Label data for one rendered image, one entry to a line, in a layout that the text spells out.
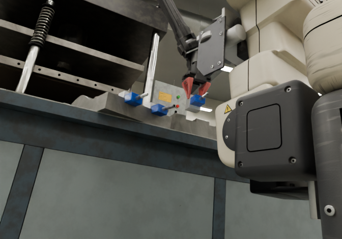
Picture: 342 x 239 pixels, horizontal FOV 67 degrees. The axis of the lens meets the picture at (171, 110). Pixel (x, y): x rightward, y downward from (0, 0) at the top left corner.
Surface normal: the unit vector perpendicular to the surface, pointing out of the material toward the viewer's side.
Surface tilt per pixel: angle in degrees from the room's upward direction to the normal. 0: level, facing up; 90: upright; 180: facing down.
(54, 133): 90
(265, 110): 90
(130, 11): 90
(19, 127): 90
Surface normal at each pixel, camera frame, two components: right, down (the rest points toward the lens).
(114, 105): 0.68, -0.19
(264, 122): -0.79, -0.29
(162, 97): 0.43, -0.28
